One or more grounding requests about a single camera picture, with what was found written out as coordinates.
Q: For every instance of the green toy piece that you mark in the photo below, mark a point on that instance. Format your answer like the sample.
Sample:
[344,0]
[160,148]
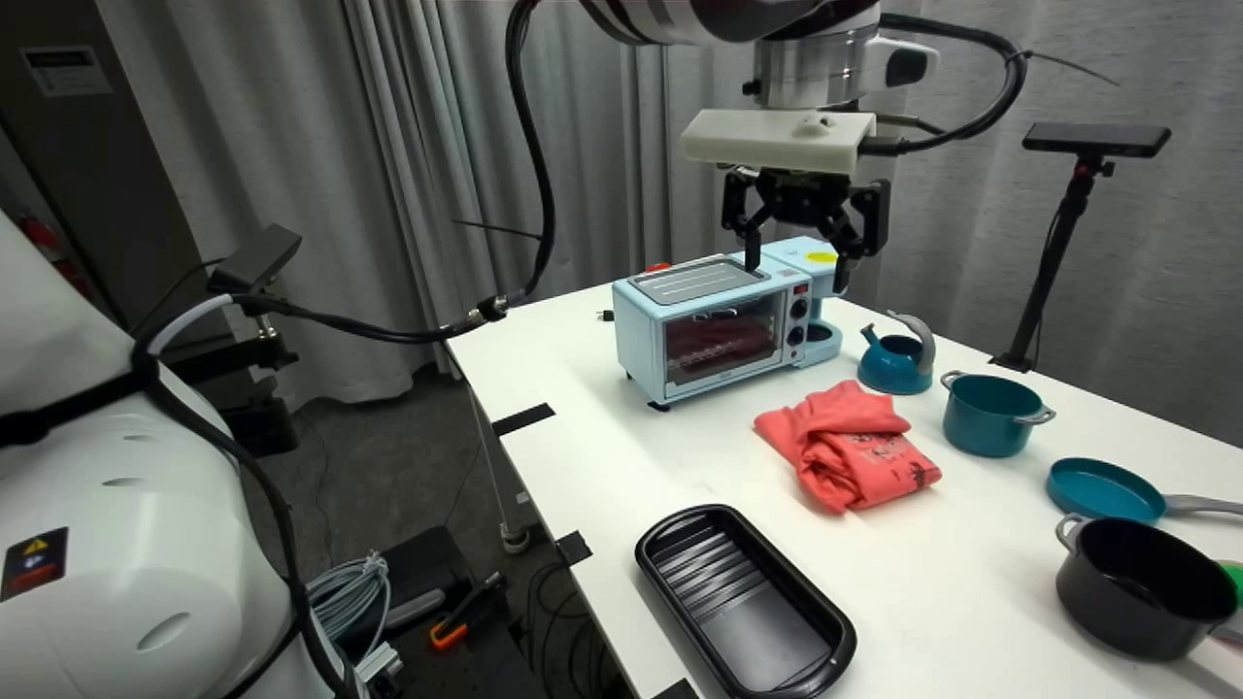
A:
[1234,582]

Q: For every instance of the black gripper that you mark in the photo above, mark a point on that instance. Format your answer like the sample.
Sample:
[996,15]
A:
[806,190]

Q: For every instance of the black ridged tray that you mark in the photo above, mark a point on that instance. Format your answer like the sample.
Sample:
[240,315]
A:
[744,604]

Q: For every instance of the grey curtain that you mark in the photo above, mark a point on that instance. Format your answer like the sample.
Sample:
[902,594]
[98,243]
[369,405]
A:
[389,128]

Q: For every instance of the black tape patch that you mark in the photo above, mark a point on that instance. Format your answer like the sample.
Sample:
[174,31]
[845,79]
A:
[678,687]
[571,548]

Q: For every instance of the teal toy kettle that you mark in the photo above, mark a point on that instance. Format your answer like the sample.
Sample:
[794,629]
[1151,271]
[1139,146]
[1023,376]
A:
[894,361]

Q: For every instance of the light blue toaster oven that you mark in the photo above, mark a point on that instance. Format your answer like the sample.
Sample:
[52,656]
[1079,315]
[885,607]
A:
[701,334]

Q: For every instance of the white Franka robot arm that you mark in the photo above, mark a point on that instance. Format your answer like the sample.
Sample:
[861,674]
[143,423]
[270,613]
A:
[104,516]

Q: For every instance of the long black tape strip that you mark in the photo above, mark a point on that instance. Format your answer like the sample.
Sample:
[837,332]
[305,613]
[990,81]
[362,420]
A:
[522,418]

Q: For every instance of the large orange black clamp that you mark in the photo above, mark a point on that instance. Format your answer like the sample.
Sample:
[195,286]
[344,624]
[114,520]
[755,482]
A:
[456,624]

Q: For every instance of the black stereo camera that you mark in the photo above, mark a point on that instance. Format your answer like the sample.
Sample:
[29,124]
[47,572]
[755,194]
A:
[1097,138]

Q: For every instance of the black cooking pot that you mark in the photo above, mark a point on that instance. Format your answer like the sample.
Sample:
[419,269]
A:
[1139,589]

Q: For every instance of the small teal pot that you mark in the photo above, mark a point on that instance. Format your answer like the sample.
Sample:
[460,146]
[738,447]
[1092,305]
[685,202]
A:
[994,418]

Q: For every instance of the dark grey cabinet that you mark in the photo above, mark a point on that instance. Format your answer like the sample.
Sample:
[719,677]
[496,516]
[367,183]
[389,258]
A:
[81,167]

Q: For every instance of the red cloth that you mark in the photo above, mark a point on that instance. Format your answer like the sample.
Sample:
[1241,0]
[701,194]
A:
[850,447]

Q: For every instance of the grey table leg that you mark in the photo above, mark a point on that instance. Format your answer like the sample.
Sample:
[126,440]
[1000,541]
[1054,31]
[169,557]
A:
[499,477]

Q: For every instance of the black tripod stand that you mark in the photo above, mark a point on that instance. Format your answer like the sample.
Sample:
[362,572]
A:
[1054,258]

